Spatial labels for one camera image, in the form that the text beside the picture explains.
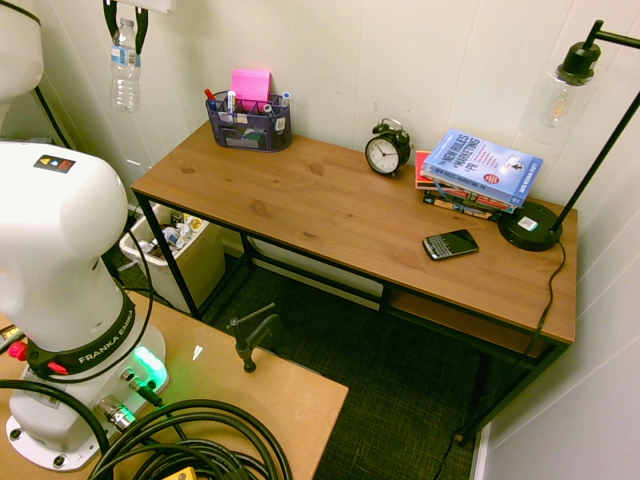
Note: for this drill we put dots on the black metal clamp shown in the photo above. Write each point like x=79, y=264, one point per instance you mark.
x=250, y=340

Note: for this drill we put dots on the black keyboard smartphone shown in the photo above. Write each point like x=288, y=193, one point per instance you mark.
x=450, y=245

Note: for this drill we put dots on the red pen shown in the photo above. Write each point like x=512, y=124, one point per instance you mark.
x=209, y=94

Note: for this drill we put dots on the white trash bin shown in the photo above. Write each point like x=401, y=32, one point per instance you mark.
x=200, y=260

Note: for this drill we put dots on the wooden desk black frame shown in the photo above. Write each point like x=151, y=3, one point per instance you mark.
x=325, y=210

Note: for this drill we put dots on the black glass-shade desk lamp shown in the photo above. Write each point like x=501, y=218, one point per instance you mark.
x=530, y=232

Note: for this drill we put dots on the green printed packet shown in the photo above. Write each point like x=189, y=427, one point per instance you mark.
x=253, y=135

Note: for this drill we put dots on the blue marketing book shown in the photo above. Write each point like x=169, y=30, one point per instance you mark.
x=482, y=167

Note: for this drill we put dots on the pink sticky note pad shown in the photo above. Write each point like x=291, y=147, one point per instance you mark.
x=251, y=85

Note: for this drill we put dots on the red emergency stop button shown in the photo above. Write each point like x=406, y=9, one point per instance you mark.
x=17, y=350

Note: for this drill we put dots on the white blue glue stick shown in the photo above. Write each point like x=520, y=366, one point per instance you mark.
x=231, y=102

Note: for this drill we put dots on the red book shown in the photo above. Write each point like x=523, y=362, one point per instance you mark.
x=419, y=172

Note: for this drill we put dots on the white paper scrap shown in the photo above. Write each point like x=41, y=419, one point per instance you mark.
x=198, y=352

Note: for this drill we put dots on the black twin-bell alarm clock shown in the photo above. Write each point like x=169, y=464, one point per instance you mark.
x=384, y=152

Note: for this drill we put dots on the small masking tape label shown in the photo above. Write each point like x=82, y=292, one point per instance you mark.
x=225, y=117

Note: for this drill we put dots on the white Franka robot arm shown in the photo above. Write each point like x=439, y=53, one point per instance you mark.
x=55, y=240

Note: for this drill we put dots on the yellow box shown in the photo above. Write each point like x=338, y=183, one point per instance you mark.
x=181, y=474

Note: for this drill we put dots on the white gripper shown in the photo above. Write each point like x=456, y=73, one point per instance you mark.
x=150, y=5

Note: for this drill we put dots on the wooden robot mounting table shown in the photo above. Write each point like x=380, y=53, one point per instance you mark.
x=250, y=395

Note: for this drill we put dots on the large masking tape label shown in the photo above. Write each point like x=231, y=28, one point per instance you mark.
x=240, y=118

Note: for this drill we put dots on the clear plastic water bottle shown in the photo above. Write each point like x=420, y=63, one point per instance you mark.
x=125, y=75

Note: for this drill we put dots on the black mesh desk organizer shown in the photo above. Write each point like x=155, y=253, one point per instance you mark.
x=279, y=137

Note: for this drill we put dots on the black book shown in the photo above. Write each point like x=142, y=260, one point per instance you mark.
x=460, y=206

